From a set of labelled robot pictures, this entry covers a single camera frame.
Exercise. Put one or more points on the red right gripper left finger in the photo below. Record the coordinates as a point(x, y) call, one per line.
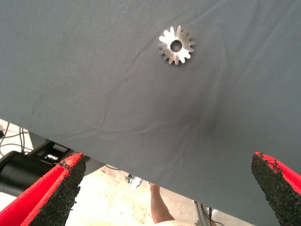
point(47, 200)

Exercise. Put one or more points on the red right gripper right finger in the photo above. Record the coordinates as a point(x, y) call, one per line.
point(279, 188)

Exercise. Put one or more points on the large steel gear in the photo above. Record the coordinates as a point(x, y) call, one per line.
point(184, 40)

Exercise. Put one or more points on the silver metal table leg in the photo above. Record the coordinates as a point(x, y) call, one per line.
point(200, 212)

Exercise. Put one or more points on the person's bare leg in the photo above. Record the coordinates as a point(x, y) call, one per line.
point(160, 207)

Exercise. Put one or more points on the dark grey table cloth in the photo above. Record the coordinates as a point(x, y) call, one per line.
point(94, 70)

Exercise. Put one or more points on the black cylindrical frame part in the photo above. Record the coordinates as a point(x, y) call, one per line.
point(18, 171)

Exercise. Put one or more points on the grey metal floor bracket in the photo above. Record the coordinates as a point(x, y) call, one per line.
point(135, 181)

